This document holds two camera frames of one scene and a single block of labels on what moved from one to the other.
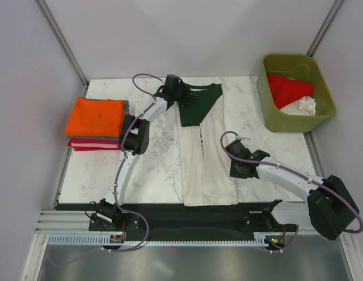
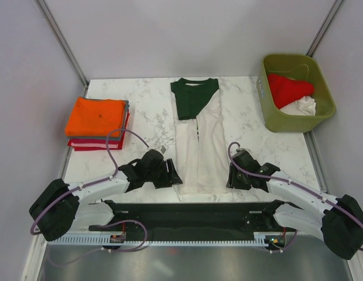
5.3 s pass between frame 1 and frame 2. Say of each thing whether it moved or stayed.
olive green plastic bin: stayed
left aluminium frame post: stayed
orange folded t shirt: stayed
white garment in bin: stayed
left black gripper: moved
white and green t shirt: moved
